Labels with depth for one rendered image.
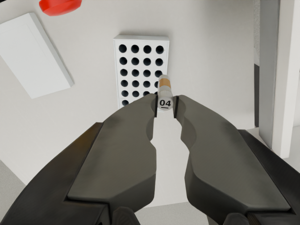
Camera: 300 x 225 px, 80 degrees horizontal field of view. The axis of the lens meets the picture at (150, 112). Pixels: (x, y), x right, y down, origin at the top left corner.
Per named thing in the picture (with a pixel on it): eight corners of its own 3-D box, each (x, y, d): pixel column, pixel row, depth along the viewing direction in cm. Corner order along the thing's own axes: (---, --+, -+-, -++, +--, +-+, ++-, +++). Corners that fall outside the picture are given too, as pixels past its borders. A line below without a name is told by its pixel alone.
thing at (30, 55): (74, 84, 35) (70, 87, 33) (36, 95, 36) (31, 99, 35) (34, 12, 29) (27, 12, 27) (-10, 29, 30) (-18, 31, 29)
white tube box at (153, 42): (163, 102, 36) (164, 112, 33) (121, 101, 36) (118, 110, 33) (168, 36, 30) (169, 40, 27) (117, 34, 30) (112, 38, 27)
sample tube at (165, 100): (169, 86, 17) (172, 112, 13) (156, 85, 17) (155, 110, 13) (171, 73, 16) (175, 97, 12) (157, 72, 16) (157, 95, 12)
